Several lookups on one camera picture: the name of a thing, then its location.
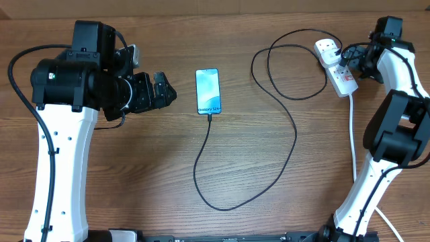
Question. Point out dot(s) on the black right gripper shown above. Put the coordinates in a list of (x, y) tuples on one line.
[(375, 76)]

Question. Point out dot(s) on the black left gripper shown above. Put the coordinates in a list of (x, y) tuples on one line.
[(146, 97)]

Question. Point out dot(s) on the white power extension strip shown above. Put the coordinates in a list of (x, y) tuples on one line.
[(340, 77)]

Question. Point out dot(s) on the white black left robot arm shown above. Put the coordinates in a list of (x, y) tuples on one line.
[(89, 77)]

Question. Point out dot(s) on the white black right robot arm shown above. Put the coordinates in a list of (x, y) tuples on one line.
[(397, 134)]

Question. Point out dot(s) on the white charger plug adapter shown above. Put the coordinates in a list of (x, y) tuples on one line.
[(330, 58)]

